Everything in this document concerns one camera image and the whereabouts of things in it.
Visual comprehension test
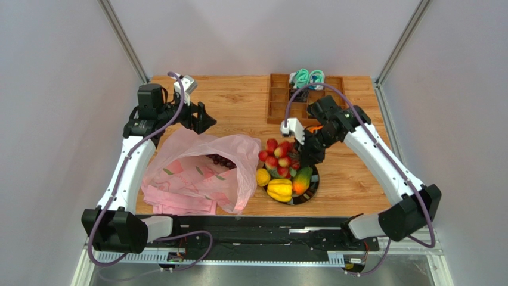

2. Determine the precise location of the black patterned rolled sock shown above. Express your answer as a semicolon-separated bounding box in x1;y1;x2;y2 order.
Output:
289;88;309;103

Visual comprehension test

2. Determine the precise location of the fake yellow lemon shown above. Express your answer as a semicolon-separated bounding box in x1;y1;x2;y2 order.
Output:
256;169;271;187

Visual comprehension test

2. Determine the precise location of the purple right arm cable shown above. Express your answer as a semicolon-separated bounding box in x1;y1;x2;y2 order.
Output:
283;82;436;276

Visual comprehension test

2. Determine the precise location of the fake yellow bell pepper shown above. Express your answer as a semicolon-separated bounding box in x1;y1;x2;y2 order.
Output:
267;179;293;203

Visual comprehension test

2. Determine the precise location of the fake dark grapes bunch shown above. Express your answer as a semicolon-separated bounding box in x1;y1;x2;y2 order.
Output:
206;154;236;169

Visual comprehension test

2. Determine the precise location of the pink folded cloth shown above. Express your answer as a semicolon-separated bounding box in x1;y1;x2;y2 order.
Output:
141;185;217;215

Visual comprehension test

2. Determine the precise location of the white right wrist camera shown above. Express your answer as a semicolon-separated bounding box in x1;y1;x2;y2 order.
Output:
280;117;305;145

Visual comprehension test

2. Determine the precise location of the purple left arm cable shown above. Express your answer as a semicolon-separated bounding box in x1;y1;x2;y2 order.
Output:
87;71;214;272

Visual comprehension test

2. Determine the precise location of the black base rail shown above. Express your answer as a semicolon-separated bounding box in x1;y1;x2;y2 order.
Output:
148;216;380;262

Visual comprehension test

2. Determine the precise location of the fake green orange mango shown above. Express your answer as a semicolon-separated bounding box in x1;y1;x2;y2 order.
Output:
292;166;313;195

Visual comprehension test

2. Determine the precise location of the wooden compartment tray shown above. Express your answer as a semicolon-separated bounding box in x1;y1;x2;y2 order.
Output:
266;74;348;126

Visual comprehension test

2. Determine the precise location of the pink plastic bag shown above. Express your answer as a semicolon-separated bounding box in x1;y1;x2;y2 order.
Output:
141;128;261;214

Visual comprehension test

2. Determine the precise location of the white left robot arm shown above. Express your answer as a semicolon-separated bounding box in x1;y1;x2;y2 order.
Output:
81;77;216;254

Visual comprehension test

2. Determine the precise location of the black rimmed plate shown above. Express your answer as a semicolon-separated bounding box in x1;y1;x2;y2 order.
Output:
262;166;320;206

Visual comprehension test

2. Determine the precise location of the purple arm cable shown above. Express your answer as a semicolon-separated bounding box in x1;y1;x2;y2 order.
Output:
283;82;436;276
87;71;214;272

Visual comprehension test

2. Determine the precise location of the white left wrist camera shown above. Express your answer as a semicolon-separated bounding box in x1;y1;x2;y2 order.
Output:
174;75;198;106

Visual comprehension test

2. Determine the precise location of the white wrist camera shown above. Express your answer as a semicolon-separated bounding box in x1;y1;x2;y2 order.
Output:
280;117;305;145
174;75;198;106

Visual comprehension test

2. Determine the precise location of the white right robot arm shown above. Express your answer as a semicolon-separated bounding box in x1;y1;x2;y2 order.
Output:
280;95;442;248

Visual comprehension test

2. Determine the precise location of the teal white rolled sock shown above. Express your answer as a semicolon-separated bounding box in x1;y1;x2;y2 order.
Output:
289;69;309;89

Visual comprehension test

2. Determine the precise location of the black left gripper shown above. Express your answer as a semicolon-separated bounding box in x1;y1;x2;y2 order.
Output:
157;93;216;135

